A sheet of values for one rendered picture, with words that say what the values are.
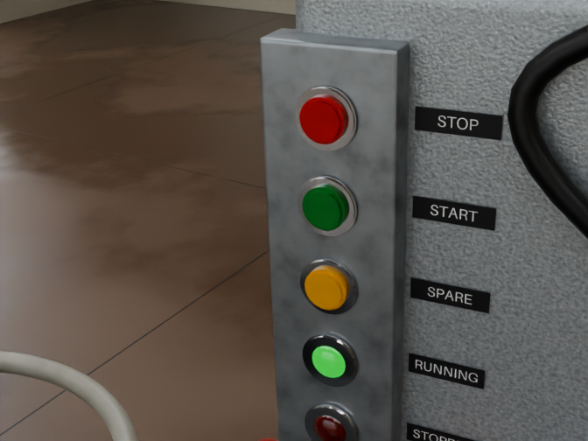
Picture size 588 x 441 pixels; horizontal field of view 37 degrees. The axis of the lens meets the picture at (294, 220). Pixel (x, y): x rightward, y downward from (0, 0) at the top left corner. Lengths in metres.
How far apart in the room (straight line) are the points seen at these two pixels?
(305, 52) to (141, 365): 2.53
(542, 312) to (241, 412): 2.24
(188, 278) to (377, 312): 2.94
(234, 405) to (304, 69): 2.30
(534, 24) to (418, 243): 0.14
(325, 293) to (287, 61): 0.13
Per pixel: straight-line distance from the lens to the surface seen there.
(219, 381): 2.84
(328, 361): 0.54
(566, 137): 0.46
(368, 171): 0.48
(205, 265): 3.53
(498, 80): 0.46
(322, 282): 0.51
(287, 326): 0.55
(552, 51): 0.43
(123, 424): 1.17
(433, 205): 0.49
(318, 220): 0.49
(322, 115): 0.47
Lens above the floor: 1.62
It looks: 25 degrees down
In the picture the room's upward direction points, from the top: 2 degrees counter-clockwise
